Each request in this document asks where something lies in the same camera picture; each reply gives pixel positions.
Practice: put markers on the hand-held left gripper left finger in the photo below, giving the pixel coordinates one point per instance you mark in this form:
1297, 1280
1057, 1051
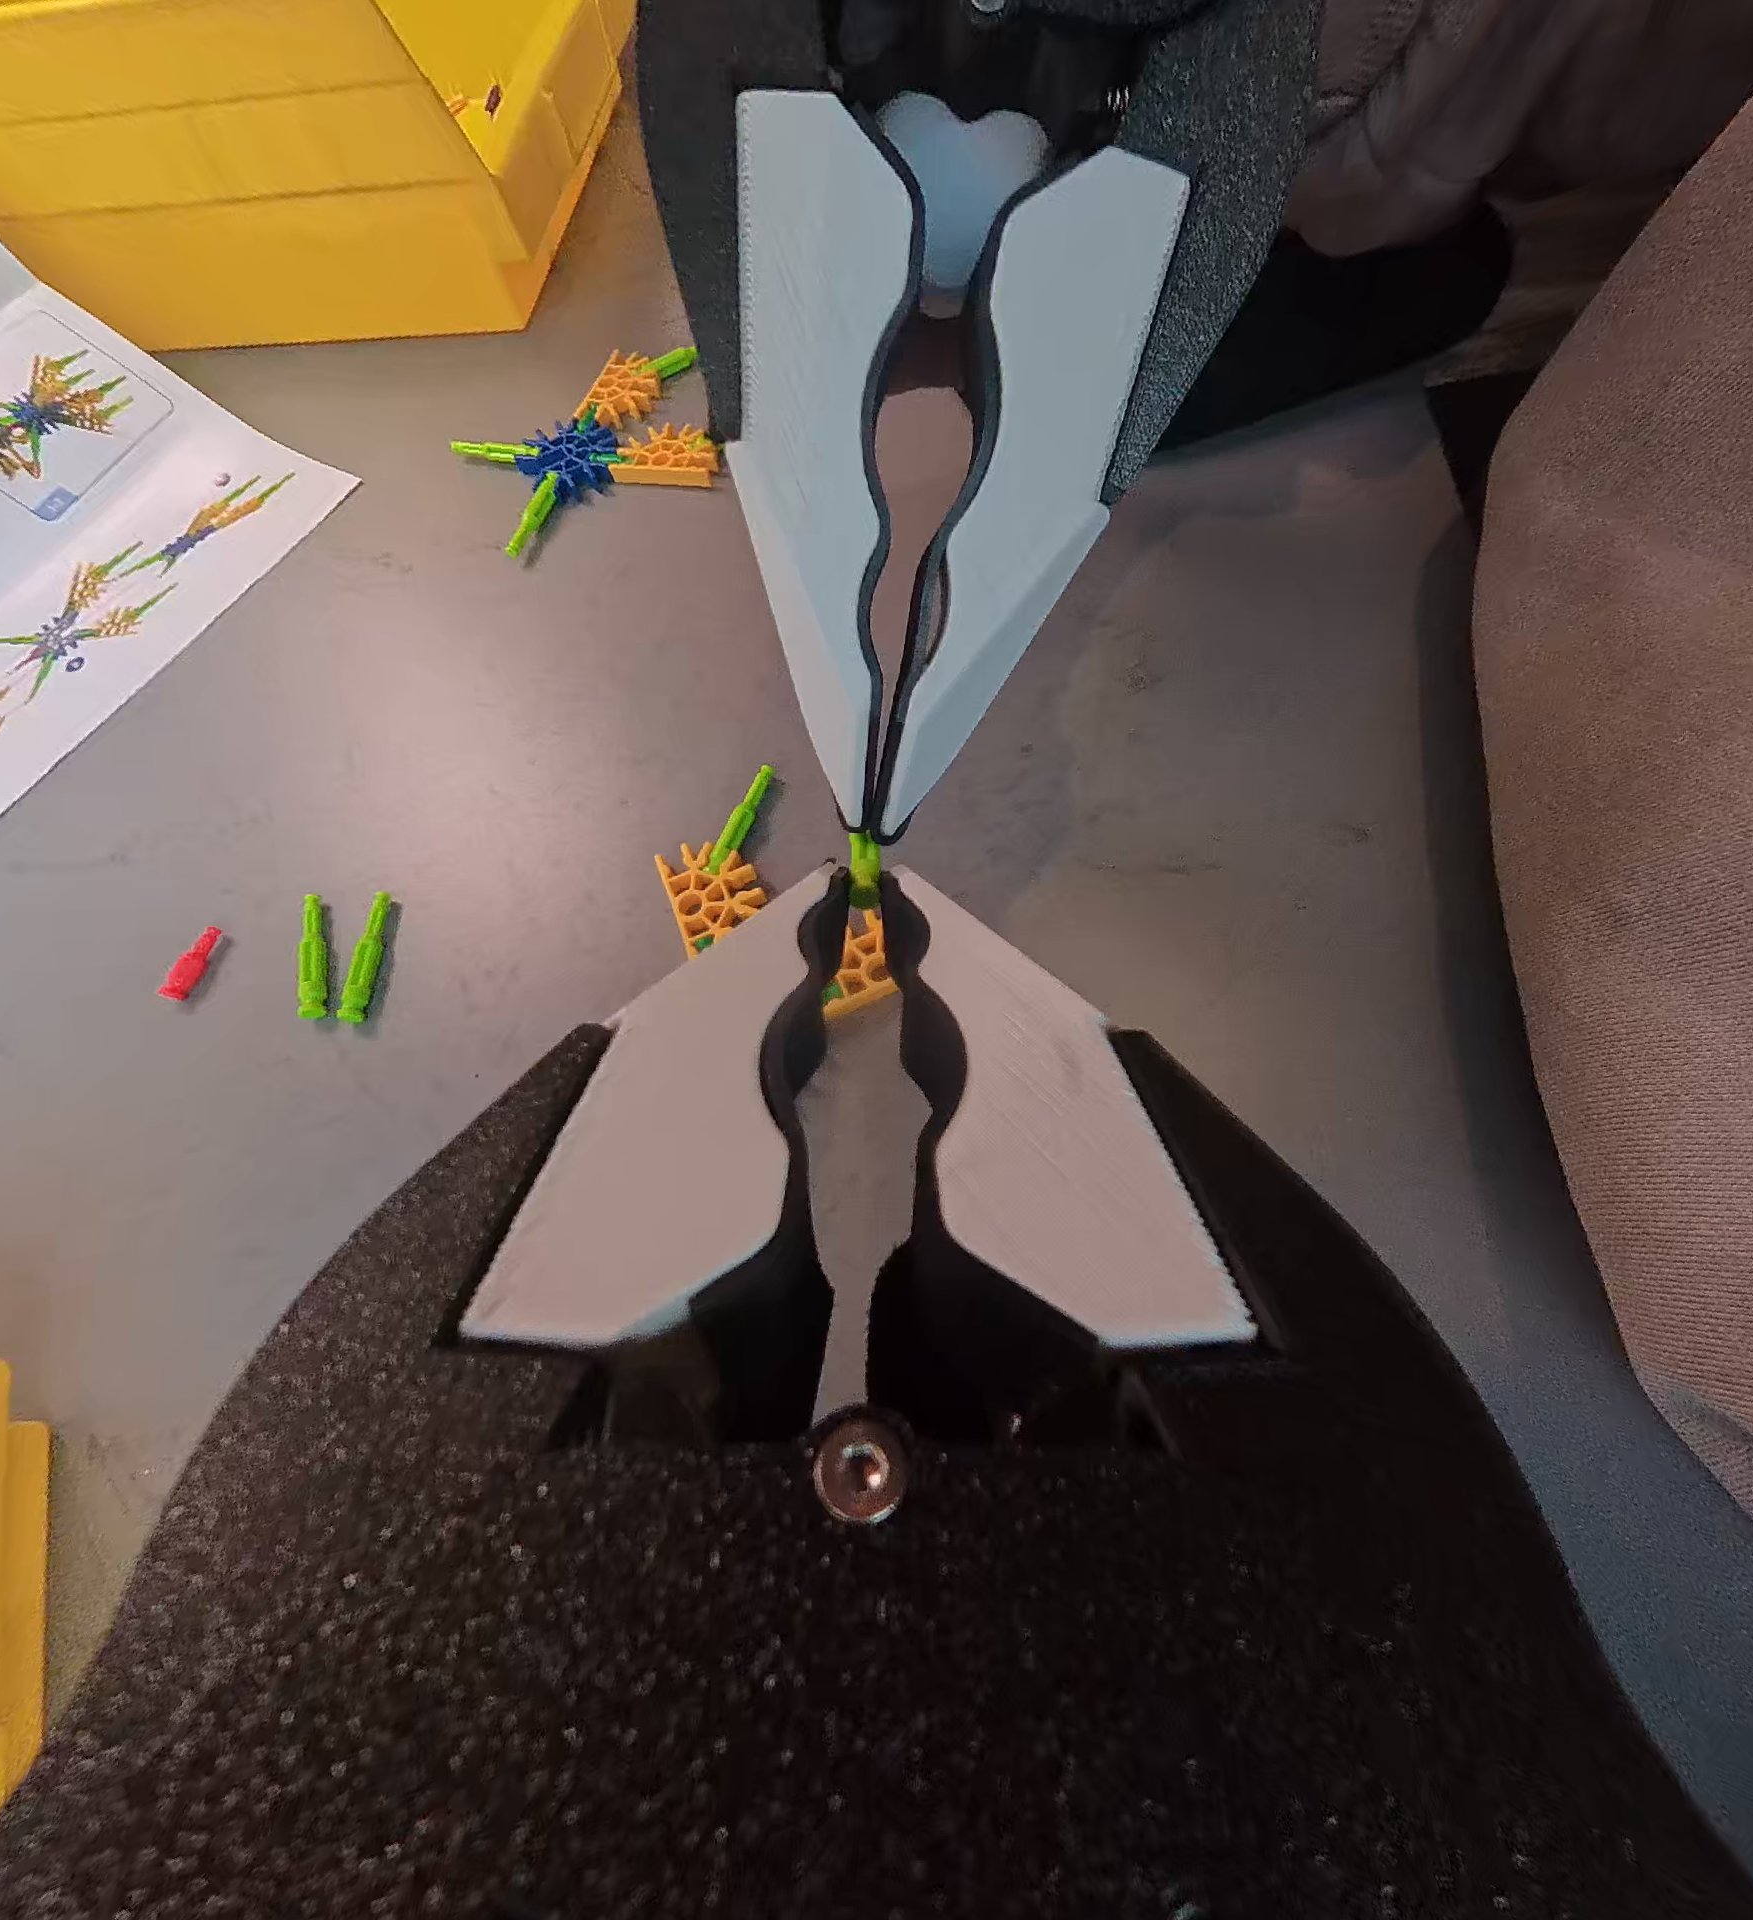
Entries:
635, 1184

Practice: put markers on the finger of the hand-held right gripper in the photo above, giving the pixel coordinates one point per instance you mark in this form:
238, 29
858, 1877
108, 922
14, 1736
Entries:
802, 375
1071, 345

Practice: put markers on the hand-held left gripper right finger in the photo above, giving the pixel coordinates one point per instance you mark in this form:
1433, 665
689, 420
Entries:
1071, 1184

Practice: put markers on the yellow toy connector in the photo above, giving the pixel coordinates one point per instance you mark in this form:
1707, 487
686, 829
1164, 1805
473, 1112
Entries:
864, 974
679, 907

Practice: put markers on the light green toy rod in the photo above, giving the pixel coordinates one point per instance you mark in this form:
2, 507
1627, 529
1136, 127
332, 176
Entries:
363, 962
738, 825
864, 863
314, 960

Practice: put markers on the red short toy rod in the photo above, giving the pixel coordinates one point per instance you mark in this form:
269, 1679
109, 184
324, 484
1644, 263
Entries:
191, 964

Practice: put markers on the person's right forearm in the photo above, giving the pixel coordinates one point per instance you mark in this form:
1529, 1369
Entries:
1491, 105

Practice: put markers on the grey desk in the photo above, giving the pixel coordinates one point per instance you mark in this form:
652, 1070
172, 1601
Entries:
1266, 751

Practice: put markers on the assembled toy model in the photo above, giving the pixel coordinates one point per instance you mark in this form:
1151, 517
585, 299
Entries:
569, 451

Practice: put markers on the person's beige sweater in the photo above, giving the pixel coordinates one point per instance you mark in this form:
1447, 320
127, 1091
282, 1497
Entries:
1686, 751

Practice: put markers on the printed instruction sheet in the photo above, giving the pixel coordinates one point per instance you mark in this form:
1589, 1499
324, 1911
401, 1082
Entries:
6, 599

